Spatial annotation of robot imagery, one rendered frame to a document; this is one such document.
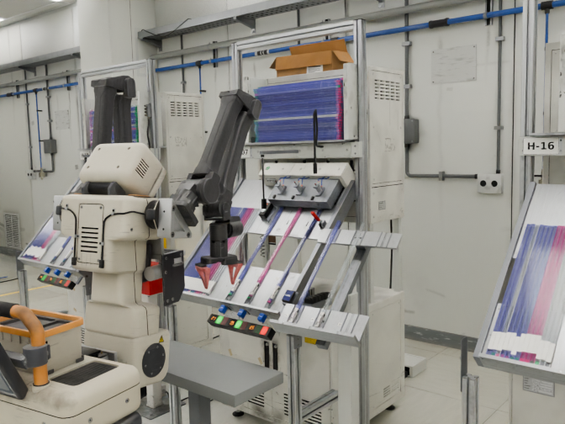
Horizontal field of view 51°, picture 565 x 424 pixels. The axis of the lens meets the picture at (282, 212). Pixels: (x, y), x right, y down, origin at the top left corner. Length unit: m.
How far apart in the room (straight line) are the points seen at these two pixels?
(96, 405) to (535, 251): 1.41
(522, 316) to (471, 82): 2.26
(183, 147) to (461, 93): 1.79
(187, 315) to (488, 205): 2.04
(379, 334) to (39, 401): 1.80
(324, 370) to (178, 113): 1.90
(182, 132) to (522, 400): 2.50
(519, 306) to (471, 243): 2.04
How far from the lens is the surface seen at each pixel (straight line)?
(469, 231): 3.98
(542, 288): 2.00
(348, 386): 2.33
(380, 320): 2.92
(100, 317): 1.91
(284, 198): 2.67
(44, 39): 7.71
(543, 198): 2.24
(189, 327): 3.95
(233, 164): 1.92
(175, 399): 2.96
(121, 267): 1.78
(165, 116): 3.71
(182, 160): 3.78
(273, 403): 2.92
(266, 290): 2.43
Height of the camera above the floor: 1.36
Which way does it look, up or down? 6 degrees down
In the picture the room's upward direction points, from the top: 1 degrees counter-clockwise
